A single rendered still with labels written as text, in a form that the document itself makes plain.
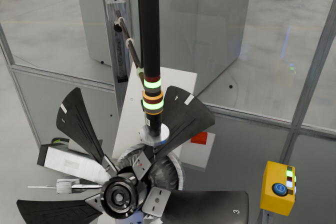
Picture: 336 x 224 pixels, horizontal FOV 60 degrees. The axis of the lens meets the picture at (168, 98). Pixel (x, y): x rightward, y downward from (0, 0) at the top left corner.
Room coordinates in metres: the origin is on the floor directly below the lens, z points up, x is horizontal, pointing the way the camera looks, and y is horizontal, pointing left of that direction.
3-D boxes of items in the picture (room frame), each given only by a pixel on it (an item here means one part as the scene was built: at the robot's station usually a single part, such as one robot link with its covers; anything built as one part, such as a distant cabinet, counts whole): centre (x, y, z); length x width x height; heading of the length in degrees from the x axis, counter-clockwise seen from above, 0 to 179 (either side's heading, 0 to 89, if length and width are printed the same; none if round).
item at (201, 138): (1.08, -0.16, 0.87); 0.08 x 0.08 x 0.02; 77
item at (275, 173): (0.66, -0.41, 1.02); 0.16 x 0.10 x 0.11; 161
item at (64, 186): (0.62, 0.36, 1.08); 0.07 x 0.04 x 0.06; 81
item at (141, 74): (0.79, 0.11, 1.54); 0.54 x 0.01 x 0.01; 16
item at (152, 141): (0.51, 0.03, 1.50); 0.09 x 0.07 x 0.10; 16
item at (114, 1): (1.10, 0.20, 1.54); 0.10 x 0.07 x 0.08; 16
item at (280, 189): (0.62, -0.39, 1.08); 0.04 x 0.04 x 0.02
